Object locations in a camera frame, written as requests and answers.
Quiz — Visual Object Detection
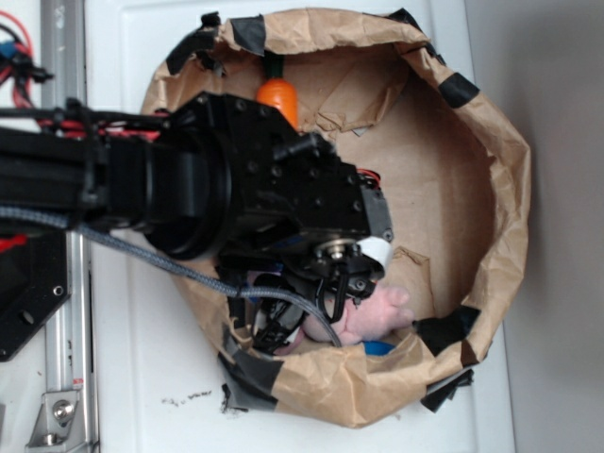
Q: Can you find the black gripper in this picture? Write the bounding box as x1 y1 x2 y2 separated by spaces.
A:
159 93 393 352

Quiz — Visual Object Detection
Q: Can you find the orange toy carrot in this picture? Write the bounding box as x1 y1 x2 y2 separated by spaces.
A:
256 53 299 129

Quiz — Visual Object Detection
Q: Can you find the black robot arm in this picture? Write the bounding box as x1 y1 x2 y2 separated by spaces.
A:
1 92 394 353

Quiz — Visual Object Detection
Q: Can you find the pink plush bunny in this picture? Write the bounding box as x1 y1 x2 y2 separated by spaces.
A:
252 284 414 356

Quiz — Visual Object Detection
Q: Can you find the blue flat toy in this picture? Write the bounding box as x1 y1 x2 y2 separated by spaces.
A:
363 341 394 357

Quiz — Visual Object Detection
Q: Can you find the brown paper bag bin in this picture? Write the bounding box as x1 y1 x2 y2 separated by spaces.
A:
143 8 530 428

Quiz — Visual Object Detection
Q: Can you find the grey braided cable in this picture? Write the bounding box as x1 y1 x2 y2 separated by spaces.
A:
0 205 342 349

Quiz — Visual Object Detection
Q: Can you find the aluminium frame rail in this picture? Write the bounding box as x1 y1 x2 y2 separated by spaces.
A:
41 1 100 452

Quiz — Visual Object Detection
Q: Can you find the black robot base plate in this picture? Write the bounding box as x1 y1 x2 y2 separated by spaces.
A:
1 232 70 362

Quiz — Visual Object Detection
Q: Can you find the metal corner bracket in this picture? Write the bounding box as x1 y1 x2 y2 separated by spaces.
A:
25 390 85 452

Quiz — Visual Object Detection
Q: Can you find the red wire bundle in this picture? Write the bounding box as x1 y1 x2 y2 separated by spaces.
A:
0 11 53 109

